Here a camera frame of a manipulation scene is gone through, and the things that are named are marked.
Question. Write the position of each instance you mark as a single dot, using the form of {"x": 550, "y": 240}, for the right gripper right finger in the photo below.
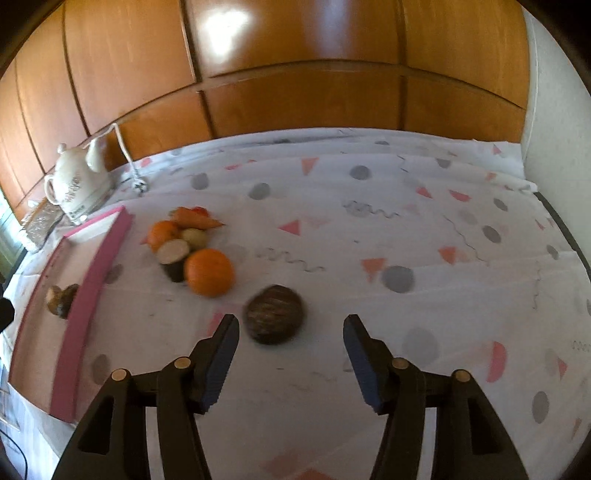
{"x": 470, "y": 440}

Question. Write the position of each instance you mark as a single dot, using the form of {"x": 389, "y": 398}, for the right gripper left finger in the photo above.
{"x": 110, "y": 441}

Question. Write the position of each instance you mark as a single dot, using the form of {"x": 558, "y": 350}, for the dark cylinder fruit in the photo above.
{"x": 59, "y": 301}
{"x": 171, "y": 257}

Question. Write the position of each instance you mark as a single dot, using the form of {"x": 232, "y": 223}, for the orange tangerine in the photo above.
{"x": 160, "y": 233}
{"x": 209, "y": 273}

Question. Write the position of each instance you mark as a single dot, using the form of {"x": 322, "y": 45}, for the orange carrot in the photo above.
{"x": 185, "y": 218}

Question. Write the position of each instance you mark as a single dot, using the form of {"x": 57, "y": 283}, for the yellow-green small round fruit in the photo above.
{"x": 195, "y": 238}

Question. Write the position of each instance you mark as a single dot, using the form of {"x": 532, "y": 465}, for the dark brown round fruit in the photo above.
{"x": 274, "y": 315}

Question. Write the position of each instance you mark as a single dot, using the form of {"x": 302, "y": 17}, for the pink shallow tray box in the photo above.
{"x": 46, "y": 360}

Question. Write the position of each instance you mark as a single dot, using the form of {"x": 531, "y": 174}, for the silver ornate tissue box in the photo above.
{"x": 38, "y": 224}

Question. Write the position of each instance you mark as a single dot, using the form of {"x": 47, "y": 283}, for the white ceramic electric kettle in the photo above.
{"x": 80, "y": 182}

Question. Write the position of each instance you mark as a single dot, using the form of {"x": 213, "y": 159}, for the patterned white tablecloth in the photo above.
{"x": 442, "y": 248}

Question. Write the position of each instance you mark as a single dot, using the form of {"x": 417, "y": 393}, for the red tomato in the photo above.
{"x": 201, "y": 211}

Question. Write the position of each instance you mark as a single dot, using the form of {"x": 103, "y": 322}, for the wooden panel headboard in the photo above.
{"x": 173, "y": 73}

